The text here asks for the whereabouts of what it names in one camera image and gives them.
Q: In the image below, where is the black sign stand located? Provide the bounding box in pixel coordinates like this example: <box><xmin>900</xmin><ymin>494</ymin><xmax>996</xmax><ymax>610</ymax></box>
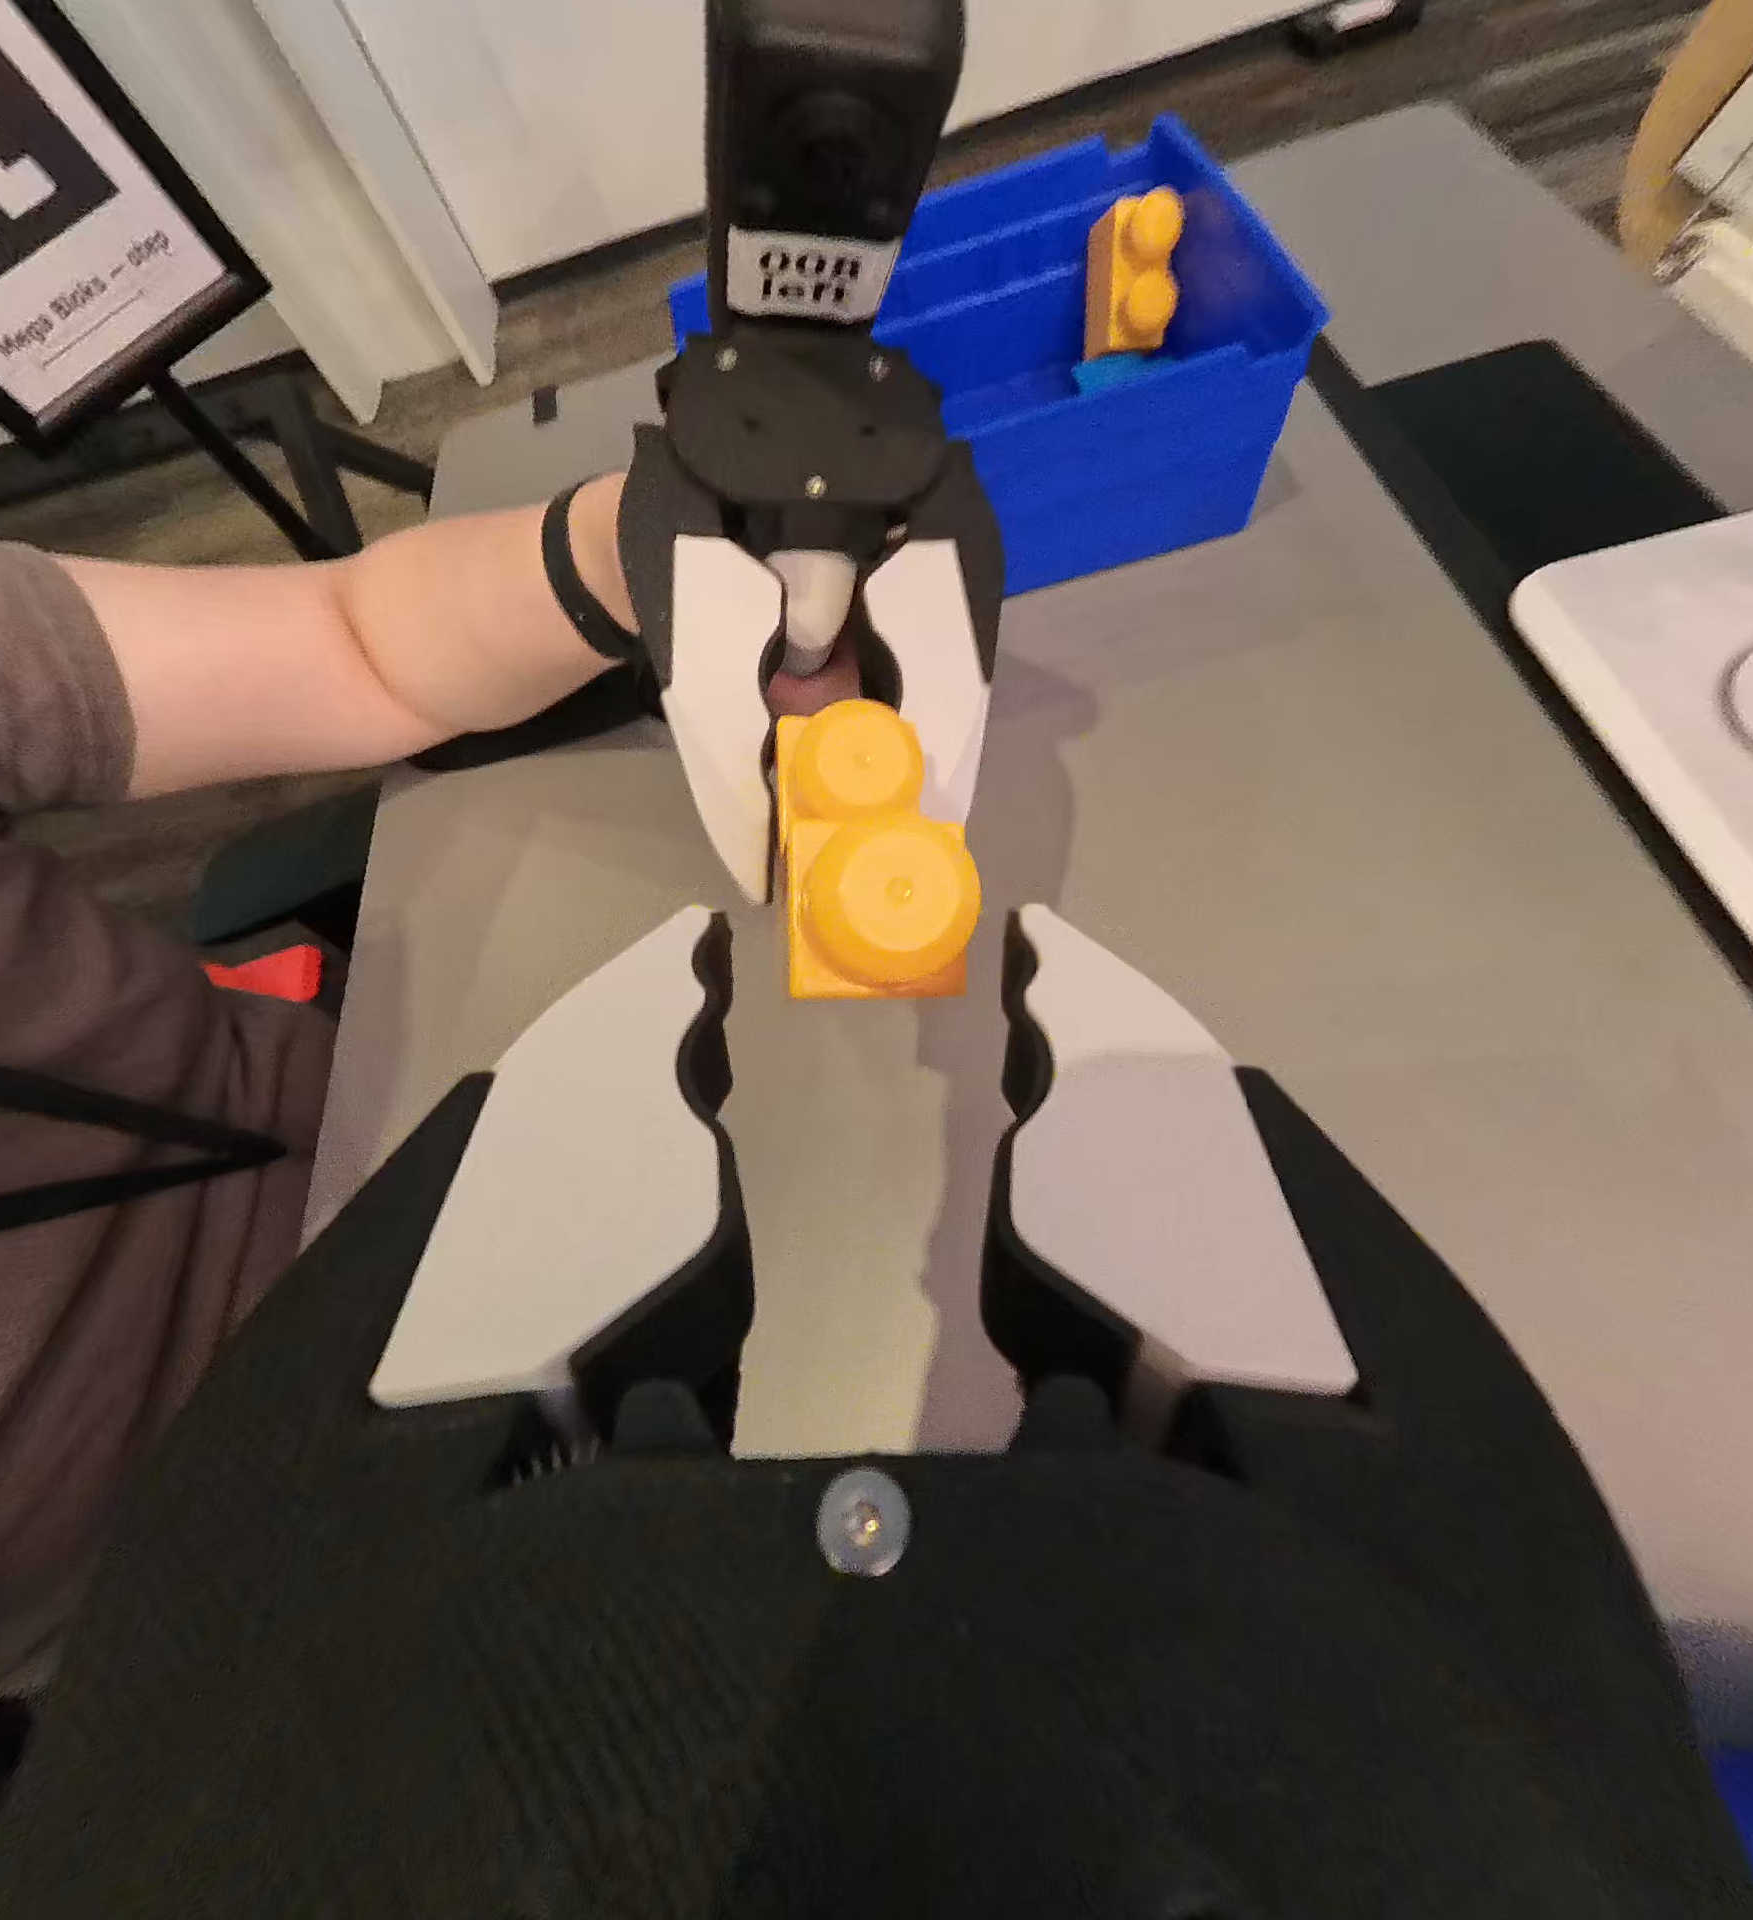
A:
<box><xmin>143</xmin><ymin>375</ymin><xmax>434</xmax><ymax>561</ymax></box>

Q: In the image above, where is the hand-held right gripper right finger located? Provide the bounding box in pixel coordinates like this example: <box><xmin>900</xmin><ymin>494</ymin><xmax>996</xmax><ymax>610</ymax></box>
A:
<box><xmin>979</xmin><ymin>906</ymin><xmax>1361</xmax><ymax>1443</ymax></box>

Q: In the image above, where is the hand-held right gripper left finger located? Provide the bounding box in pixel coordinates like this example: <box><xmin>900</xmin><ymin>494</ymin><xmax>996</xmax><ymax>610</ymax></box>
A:
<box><xmin>367</xmin><ymin>906</ymin><xmax>755</xmax><ymax>1435</ymax></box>

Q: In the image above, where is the person's left hand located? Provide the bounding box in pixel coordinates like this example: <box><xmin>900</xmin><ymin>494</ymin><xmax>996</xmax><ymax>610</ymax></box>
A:
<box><xmin>576</xmin><ymin>479</ymin><xmax>639</xmax><ymax>656</ymax></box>

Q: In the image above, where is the red fabric piece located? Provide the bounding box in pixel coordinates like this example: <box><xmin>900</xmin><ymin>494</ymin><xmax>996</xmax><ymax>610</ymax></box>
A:
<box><xmin>200</xmin><ymin>946</ymin><xmax>324</xmax><ymax>1004</ymax></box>

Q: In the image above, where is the black chest strap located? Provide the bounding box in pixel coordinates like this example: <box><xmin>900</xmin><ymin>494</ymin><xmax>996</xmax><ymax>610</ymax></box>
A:
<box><xmin>0</xmin><ymin>1043</ymin><xmax>290</xmax><ymax>1253</ymax></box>

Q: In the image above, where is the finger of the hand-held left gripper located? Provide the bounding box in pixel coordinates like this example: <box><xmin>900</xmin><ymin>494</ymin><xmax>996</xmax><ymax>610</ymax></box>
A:
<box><xmin>661</xmin><ymin>531</ymin><xmax>792</xmax><ymax>906</ymax></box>
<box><xmin>865</xmin><ymin>538</ymin><xmax>996</xmax><ymax>844</ymax></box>

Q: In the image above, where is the black wristband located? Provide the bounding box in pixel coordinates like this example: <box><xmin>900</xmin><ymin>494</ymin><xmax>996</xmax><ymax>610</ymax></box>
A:
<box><xmin>543</xmin><ymin>483</ymin><xmax>645</xmax><ymax>663</ymax></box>

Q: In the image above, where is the framed tag sign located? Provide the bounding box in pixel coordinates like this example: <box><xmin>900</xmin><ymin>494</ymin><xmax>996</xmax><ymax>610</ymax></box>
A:
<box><xmin>0</xmin><ymin>0</ymin><xmax>271</xmax><ymax>452</ymax></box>

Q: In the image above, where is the black floor device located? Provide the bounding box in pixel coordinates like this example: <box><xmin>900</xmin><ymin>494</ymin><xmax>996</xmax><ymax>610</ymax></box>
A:
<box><xmin>1288</xmin><ymin>0</ymin><xmax>1426</xmax><ymax>59</ymax></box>

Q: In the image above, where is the wooden instruction board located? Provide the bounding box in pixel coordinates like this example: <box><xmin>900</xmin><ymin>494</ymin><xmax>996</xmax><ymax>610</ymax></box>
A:
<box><xmin>1619</xmin><ymin>0</ymin><xmax>1753</xmax><ymax>300</ymax></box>

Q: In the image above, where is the white stand base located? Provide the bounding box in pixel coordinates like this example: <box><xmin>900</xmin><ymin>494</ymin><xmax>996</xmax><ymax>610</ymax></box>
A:
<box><xmin>1509</xmin><ymin>465</ymin><xmax>1753</xmax><ymax>1004</ymax></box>

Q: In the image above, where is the black office chair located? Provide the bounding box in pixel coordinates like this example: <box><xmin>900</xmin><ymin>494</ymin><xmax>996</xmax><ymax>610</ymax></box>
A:
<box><xmin>192</xmin><ymin>786</ymin><xmax>383</xmax><ymax>962</ymax></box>

